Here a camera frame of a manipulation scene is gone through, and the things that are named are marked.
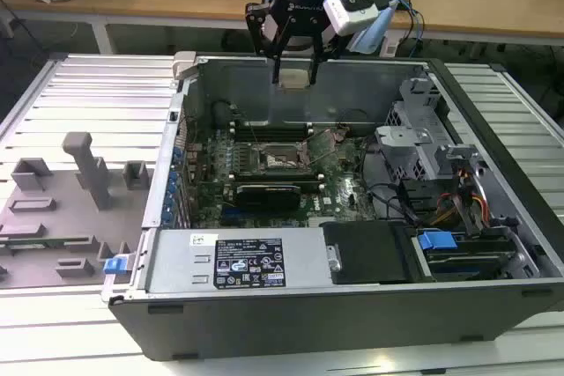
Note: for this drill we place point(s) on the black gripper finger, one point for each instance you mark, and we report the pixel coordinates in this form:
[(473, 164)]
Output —
[(257, 28), (314, 41)]

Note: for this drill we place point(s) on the silver CPU plate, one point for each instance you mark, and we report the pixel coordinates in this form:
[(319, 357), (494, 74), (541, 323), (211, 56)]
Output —
[(294, 78)]

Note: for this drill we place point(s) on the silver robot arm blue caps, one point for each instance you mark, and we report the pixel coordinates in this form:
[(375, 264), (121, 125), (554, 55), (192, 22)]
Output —
[(374, 30)]

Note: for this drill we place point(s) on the black RAM slot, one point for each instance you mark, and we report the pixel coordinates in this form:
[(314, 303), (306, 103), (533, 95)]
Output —
[(273, 127), (264, 175), (313, 184), (273, 134)]

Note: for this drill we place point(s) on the CPU socket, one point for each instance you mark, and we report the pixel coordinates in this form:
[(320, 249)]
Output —
[(275, 159)]

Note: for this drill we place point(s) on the black drive bay cover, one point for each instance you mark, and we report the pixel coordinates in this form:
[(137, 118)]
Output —
[(365, 252)]

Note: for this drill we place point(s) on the beige case release latch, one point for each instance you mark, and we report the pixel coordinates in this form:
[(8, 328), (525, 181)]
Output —
[(183, 63)]

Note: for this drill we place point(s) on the silver metal drive cage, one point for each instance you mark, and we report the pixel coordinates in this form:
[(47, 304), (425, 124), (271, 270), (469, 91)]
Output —
[(405, 147)]

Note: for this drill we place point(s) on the blue card retention clip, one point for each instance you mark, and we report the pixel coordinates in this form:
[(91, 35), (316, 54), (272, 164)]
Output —
[(169, 205), (178, 154), (173, 181)]

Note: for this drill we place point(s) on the green motherboard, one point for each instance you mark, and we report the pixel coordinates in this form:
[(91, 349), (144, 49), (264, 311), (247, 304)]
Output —
[(335, 200)]

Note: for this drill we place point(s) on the black graphics card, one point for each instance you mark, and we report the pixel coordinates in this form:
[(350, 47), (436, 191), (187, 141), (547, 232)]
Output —
[(264, 200)]

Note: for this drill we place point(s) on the hard disk in blue carrier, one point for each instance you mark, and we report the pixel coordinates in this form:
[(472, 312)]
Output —
[(436, 241), (467, 269)]

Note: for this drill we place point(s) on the silver power supply unit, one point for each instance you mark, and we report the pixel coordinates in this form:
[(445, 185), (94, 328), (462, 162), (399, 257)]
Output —
[(176, 261)]

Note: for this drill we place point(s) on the blue case latch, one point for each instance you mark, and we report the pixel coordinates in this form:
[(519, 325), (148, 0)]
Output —
[(112, 265)]

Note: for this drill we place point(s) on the grey parts rack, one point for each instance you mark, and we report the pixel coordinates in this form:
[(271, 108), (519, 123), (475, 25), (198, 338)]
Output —
[(53, 217)]

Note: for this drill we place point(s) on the black open PC case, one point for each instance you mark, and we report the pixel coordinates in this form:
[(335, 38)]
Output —
[(308, 327)]

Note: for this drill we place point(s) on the green RAM stick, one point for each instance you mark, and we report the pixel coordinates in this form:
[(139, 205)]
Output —
[(48, 243)]

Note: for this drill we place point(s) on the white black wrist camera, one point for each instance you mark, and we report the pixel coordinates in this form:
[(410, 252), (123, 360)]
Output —
[(352, 10)]

